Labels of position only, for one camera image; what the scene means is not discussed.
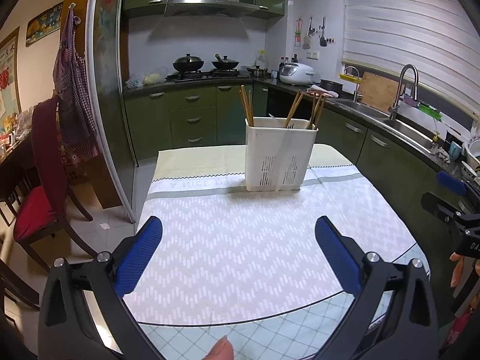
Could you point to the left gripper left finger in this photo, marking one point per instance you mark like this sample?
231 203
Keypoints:
66 328

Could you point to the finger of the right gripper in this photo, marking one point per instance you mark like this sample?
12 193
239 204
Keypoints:
439 208
451 183

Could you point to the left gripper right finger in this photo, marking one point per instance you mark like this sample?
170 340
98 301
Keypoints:
392 315

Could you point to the wooden chopstick seven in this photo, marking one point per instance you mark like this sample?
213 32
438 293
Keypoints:
320 108

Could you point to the wooden chopstick six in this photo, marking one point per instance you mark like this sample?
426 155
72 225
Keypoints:
317 104

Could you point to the wooden chopstick five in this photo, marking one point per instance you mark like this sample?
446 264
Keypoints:
313 111

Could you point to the wooden chopstick four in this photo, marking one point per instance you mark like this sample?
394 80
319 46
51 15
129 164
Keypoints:
296 108

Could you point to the wooden chopstick three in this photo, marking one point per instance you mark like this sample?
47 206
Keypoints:
291 110

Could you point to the wooden chopstick two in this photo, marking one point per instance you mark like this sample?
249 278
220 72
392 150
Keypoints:
250 108

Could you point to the wooden chopstick one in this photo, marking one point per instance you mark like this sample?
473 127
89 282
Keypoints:
243 96

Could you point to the person's right hand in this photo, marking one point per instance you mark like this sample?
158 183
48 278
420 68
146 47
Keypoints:
460 267

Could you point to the person's left hand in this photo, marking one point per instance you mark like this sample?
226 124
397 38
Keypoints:
222 350

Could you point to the steel double sink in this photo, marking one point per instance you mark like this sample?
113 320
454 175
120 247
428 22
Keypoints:
398 128

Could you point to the red cushioned wooden chair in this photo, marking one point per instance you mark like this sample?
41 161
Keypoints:
44 211

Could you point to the wooden cutting board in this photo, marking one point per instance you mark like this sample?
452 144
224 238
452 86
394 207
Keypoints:
377 91

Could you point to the small steel faucet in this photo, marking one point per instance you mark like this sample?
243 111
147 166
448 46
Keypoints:
352 74

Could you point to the white patterned tablecloth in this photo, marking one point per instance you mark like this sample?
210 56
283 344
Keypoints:
228 255

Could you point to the wooden dining table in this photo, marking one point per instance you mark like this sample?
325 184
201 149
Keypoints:
14 168

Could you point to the black pot on counter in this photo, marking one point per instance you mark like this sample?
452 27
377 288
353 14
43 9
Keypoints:
331 86

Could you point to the pink cloth on counter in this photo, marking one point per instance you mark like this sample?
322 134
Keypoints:
317 90

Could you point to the white plastic utensil holder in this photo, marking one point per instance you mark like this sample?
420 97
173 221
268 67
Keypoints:
277 153

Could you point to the checkered hanging apron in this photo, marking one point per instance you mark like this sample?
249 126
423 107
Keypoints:
76 120

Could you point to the white window blind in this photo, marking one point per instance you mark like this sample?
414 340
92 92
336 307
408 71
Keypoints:
435 36

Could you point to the white rice cooker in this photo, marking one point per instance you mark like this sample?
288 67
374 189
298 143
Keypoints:
296 74

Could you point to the small steel pot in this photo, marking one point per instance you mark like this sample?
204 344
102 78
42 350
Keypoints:
257 71

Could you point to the black wok with lid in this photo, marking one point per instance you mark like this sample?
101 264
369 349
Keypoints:
188 63

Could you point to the black wok with handle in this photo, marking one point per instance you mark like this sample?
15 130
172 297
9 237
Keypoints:
224 63

